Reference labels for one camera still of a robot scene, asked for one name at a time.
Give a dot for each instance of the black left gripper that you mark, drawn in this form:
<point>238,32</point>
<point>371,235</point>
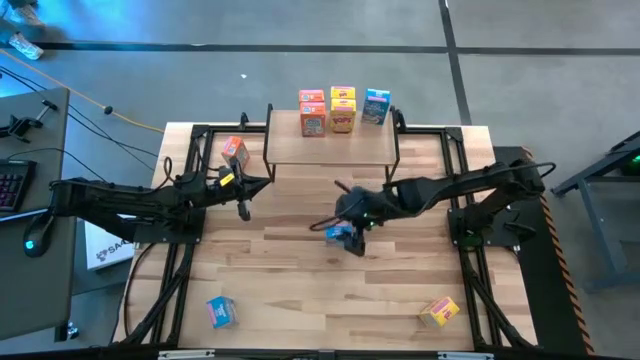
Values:
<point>232,187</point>

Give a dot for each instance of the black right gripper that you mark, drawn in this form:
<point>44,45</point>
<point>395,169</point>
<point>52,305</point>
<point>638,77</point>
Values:
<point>357,207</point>

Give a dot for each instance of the blue Rice Krispies cereal box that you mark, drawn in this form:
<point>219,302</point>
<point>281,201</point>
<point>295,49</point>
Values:
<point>222,312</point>
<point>375,110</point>
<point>336,234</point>

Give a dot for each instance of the orange Frosted Mini Wheats box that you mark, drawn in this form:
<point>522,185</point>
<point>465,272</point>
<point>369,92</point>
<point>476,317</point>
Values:
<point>311,96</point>
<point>235,152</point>
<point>313,122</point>

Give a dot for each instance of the yellow Corn Pops cereal box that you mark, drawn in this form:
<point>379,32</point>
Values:
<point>343,120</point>
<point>343,92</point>
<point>439,311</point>

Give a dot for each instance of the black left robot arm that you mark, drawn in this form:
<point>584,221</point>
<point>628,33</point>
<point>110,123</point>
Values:
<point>125,200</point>

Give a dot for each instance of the yellow gripper label tag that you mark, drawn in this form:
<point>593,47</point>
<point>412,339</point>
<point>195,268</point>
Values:
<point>227,179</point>

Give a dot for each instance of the white box with logo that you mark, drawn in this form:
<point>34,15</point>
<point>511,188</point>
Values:
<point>107,250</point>

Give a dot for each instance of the small black ball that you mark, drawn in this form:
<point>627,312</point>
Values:
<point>108,109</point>

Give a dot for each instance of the black floor mat hazard edge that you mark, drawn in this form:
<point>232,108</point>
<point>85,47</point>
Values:
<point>550,280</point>

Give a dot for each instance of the dark grey side desk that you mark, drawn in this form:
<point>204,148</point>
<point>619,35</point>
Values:
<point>45,150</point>
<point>35,290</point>

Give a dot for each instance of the black computer mouse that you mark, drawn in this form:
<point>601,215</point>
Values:
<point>39,232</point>

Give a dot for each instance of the black keyboard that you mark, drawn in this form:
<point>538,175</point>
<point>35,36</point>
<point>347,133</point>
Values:
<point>15,185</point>

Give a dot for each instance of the person's shoe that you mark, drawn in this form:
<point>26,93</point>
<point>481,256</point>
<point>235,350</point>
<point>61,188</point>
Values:
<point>25,46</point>
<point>27,12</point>

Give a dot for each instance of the black aluminium table frame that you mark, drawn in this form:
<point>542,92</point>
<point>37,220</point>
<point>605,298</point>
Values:
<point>200,131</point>

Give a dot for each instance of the wooden shelf black metal frame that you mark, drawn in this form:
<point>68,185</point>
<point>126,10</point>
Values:
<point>330,150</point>

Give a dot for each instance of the silver metal bracket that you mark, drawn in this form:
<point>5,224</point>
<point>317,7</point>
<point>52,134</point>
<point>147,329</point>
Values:
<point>465,356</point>
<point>185,355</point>

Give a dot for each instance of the grey metal cart frame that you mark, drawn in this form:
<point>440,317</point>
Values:
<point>597,235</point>

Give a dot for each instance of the black desk clamp mount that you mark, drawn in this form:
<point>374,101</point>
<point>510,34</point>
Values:
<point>20,124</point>

